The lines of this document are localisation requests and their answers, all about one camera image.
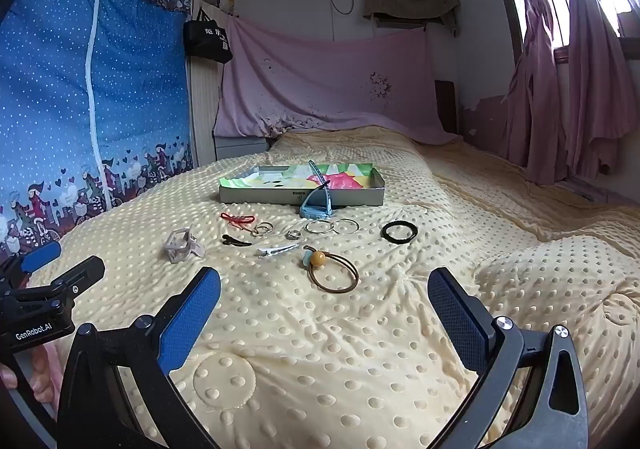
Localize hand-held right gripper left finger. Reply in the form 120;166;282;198
57;266;223;449

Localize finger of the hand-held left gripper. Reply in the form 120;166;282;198
22;255;106;304
0;240;63;276

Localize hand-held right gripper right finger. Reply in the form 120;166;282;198
426;267;589;449

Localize clear claw hair clip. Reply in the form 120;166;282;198
163;227;206;264

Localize silver hair clip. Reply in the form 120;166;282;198
257;244;299;259

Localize red hair tie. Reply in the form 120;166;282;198
220;212;257;232

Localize black hair tie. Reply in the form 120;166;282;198
381;222;418;245

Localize brown hair tie orange bead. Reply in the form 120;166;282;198
301;245;360;291

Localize light blue smartwatch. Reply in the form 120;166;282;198
299;160;333;220

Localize cardboard box with colourful lining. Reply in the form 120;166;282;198
218;162;386;208

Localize person's left hand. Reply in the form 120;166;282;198
0;343;62;405

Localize yellow dotted blanket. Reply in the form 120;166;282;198
30;125;640;449

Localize blue printed fabric wardrobe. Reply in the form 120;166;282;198
0;0;196;270

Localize white bedside cabinet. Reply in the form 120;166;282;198
215;135;273;161

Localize dark wooden board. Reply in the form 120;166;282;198
434;80;459;135

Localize light wooden panel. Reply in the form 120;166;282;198
187;0;224;167

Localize pink curtain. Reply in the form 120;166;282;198
477;0;628;185

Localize black tote bag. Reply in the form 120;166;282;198
183;6;234;64

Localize pink hanging sheet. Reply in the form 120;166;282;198
214;14;463;146

